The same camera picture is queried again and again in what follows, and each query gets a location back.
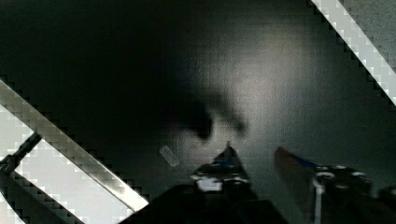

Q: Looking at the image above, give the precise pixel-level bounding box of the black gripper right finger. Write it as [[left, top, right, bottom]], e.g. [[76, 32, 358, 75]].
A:
[[275, 147, 373, 218]]

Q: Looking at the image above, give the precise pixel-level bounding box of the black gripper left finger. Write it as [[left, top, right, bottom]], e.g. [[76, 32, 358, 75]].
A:
[[191, 142, 250, 191]]

